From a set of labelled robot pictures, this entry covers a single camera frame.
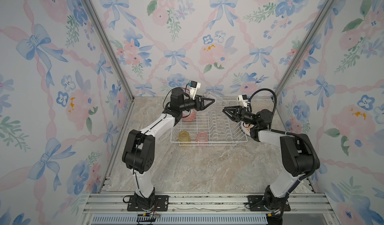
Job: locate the pink glass cup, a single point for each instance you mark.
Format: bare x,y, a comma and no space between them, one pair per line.
202,138

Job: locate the clear drinking glass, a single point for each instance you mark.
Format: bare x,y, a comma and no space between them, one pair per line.
211,95

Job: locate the right aluminium corner post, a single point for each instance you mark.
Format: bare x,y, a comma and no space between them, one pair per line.
307,41

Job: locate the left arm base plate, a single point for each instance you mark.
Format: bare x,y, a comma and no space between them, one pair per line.
155,203

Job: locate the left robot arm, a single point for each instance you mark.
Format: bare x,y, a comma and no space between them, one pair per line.
139,151

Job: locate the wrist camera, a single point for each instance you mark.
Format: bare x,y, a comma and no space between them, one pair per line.
243,100
194,86

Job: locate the left aluminium corner post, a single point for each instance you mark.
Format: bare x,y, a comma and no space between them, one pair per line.
95,19

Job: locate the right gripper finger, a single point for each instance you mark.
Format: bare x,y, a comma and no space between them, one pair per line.
232,109
233,116

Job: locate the yellow glass cup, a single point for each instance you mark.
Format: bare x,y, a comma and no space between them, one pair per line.
184,138

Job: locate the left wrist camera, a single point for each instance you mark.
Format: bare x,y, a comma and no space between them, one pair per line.
194,86

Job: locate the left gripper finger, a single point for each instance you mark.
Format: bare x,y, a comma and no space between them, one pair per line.
207,99
207,104

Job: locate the pink patterned bowl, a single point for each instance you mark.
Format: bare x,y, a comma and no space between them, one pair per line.
189,116

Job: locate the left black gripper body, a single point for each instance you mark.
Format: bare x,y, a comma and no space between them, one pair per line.
189,104

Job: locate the white wire dish rack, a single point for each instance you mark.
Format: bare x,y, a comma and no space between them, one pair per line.
221,130

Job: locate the aluminium front rail frame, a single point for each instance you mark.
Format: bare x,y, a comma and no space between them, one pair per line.
111,208

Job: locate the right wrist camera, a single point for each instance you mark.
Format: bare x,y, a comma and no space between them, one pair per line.
243,100

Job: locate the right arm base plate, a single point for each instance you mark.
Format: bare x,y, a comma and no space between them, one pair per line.
258,203

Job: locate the aluminium corner post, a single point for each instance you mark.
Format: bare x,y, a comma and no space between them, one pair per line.
307,41
95,19

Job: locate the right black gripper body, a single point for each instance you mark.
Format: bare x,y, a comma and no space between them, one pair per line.
246,117

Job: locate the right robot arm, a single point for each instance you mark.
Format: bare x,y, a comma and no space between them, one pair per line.
299,157

